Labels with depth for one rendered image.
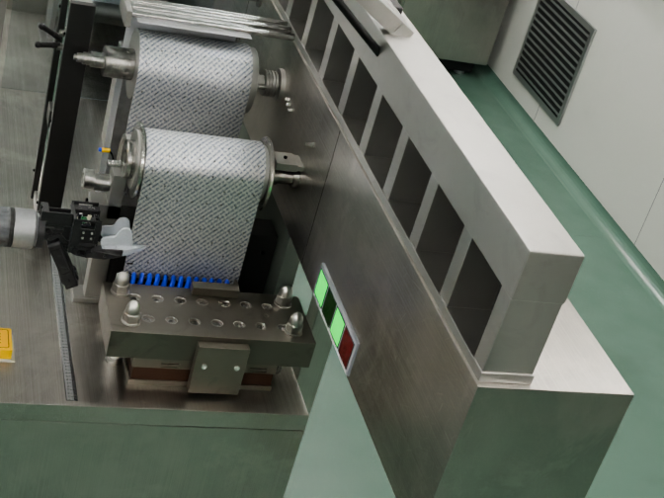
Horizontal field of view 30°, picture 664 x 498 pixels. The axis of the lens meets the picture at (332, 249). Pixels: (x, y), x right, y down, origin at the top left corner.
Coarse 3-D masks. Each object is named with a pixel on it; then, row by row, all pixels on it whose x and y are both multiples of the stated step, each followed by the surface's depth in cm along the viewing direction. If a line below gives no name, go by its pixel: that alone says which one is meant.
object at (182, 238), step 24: (144, 216) 238; (168, 216) 240; (192, 216) 241; (216, 216) 242; (240, 216) 244; (144, 240) 241; (168, 240) 243; (192, 240) 244; (216, 240) 245; (240, 240) 247; (144, 264) 244; (168, 264) 246; (192, 264) 247; (216, 264) 249; (240, 264) 250
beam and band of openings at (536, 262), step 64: (320, 0) 249; (320, 64) 248; (384, 64) 211; (384, 128) 215; (448, 128) 185; (384, 192) 207; (448, 192) 183; (512, 192) 172; (448, 256) 194; (512, 256) 163; (576, 256) 161; (448, 320) 179; (512, 320) 165
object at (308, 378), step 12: (312, 300) 282; (312, 312) 282; (312, 324) 281; (324, 324) 281; (324, 336) 283; (324, 348) 285; (312, 360) 286; (324, 360) 287; (300, 372) 287; (312, 372) 288; (300, 384) 289; (312, 384) 290; (312, 396) 292
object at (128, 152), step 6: (126, 138) 237; (126, 144) 236; (132, 144) 235; (126, 150) 235; (132, 150) 235; (126, 156) 235; (132, 156) 234; (126, 162) 234; (132, 162) 234; (126, 168) 235; (132, 168) 235; (126, 174) 236; (132, 174) 236
